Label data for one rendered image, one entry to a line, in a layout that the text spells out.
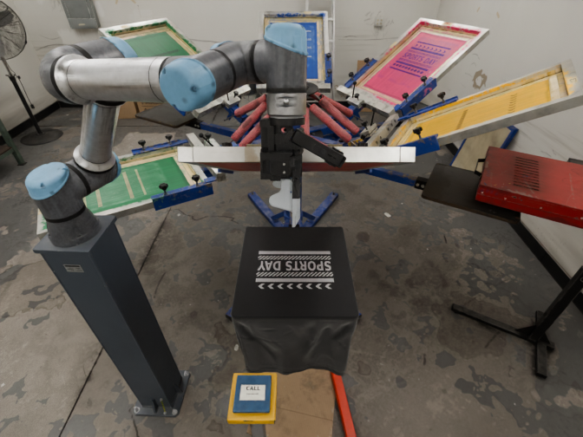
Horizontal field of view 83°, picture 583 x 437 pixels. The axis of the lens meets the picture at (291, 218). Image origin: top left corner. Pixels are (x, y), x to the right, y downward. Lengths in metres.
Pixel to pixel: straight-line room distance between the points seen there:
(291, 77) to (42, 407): 2.23
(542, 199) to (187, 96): 1.54
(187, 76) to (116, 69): 0.18
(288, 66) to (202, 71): 0.15
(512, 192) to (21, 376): 2.81
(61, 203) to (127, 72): 0.61
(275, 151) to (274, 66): 0.15
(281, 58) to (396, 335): 2.01
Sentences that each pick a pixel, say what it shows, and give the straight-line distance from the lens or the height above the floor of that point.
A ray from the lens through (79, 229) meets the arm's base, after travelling 1.24.
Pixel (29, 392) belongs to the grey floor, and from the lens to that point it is 2.56.
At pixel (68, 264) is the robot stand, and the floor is 1.13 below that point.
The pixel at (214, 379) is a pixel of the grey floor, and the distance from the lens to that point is 2.17.
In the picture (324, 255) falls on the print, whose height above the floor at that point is 0.95.
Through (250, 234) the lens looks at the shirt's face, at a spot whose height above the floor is 0.95.
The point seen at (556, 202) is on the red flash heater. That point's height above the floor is 1.10.
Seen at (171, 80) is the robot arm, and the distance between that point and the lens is 0.57.
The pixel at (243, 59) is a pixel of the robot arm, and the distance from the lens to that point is 0.66.
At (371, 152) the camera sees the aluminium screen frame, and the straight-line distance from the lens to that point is 0.84.
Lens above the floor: 1.92
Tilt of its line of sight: 39 degrees down
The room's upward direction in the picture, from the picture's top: straight up
